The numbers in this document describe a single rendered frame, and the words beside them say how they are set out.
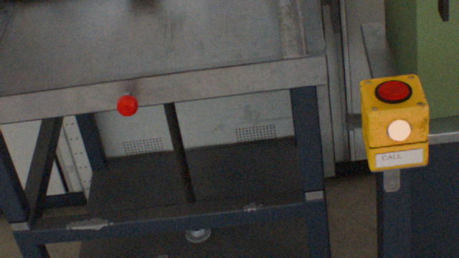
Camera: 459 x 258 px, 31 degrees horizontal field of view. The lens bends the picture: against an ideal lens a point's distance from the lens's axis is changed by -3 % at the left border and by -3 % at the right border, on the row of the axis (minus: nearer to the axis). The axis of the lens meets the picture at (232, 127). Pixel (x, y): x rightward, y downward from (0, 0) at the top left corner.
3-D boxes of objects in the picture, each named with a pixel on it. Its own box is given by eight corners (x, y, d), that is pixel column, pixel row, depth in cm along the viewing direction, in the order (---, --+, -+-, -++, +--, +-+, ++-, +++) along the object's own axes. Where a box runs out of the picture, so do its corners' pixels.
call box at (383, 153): (428, 167, 111) (429, 106, 105) (370, 174, 111) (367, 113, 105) (417, 130, 117) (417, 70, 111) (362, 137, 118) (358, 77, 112)
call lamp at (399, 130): (414, 145, 107) (414, 124, 105) (388, 147, 107) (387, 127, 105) (412, 137, 108) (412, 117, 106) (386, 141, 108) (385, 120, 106)
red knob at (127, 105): (138, 118, 128) (134, 101, 126) (118, 120, 128) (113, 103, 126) (140, 101, 132) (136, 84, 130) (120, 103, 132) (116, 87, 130)
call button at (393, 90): (411, 105, 107) (411, 95, 106) (381, 109, 107) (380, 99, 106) (405, 88, 110) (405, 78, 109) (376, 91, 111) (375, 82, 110)
